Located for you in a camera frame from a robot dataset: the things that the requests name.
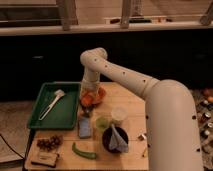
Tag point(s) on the silver fork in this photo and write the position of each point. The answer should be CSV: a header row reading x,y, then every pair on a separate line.
x,y
142,137

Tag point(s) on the white spatula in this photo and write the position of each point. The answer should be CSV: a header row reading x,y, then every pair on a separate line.
x,y
58,95

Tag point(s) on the red apple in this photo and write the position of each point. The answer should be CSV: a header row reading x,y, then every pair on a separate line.
x,y
87,100

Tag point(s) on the grey folded cloth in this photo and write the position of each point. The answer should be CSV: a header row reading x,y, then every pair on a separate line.
x,y
117,142

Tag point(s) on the yellow banana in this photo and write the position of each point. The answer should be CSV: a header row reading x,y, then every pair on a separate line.
x,y
144,154

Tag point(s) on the white cup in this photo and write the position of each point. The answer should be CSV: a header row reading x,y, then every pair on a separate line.
x,y
118,115

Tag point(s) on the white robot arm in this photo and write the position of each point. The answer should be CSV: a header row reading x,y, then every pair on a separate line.
x,y
171,119

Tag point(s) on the green pepper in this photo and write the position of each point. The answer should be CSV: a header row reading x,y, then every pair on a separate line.
x,y
84,154

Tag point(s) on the orange bowl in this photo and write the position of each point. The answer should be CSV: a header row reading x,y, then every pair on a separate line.
x,y
97,97

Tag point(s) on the green plastic tray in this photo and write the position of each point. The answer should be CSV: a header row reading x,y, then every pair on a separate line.
x,y
63,114

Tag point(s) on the black bowl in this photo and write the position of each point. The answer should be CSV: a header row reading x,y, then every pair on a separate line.
x,y
106,137

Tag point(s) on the bunch of dark grapes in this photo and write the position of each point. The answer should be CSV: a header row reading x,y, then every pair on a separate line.
x,y
51,143

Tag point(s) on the green cup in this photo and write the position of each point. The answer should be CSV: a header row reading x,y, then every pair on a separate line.
x,y
102,123

